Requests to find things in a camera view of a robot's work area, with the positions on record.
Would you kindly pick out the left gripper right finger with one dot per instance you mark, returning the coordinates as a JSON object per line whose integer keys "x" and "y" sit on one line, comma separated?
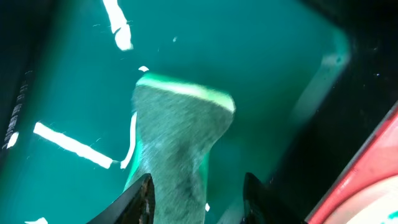
{"x": 261, "y": 206}

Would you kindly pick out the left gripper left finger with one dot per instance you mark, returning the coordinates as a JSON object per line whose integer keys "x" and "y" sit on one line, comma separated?
{"x": 136, "y": 205}

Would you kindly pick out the green sponge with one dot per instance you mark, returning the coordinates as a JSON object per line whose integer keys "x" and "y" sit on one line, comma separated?
{"x": 176, "y": 124}

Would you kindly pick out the white plate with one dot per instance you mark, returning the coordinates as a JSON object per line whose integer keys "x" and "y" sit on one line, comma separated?
{"x": 376, "y": 204}

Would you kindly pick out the red plastic tray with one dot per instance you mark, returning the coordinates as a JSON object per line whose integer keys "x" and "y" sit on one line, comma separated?
{"x": 376, "y": 160}

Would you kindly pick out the black tray with green water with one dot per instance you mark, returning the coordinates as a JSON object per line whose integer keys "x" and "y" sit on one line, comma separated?
{"x": 310, "y": 80}

